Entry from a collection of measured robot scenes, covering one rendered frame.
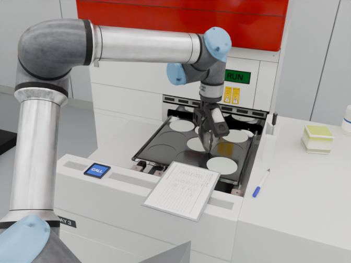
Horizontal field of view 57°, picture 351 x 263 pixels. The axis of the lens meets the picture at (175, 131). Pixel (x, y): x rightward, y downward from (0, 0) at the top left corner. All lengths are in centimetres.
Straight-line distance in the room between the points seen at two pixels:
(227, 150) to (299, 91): 176
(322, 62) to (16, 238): 253
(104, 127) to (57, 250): 111
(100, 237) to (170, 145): 39
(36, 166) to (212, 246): 47
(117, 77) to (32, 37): 81
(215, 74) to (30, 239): 68
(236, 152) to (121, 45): 62
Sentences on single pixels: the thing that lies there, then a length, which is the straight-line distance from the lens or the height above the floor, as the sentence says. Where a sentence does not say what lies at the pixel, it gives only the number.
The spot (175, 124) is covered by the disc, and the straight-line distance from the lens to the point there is 132.
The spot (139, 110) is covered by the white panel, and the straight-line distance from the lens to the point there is 150.
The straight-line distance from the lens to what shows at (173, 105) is 140.
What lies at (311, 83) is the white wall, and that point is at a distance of 285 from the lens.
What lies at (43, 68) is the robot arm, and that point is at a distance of 73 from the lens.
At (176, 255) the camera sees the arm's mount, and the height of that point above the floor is 103.
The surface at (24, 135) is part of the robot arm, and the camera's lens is 76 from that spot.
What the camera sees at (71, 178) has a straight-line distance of 96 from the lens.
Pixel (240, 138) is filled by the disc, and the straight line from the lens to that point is 126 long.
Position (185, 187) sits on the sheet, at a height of 97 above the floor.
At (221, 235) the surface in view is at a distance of 85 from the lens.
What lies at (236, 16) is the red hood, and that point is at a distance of 119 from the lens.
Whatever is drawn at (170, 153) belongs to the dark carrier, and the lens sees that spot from 113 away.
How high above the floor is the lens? 151
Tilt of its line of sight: 29 degrees down
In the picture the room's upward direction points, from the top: 2 degrees clockwise
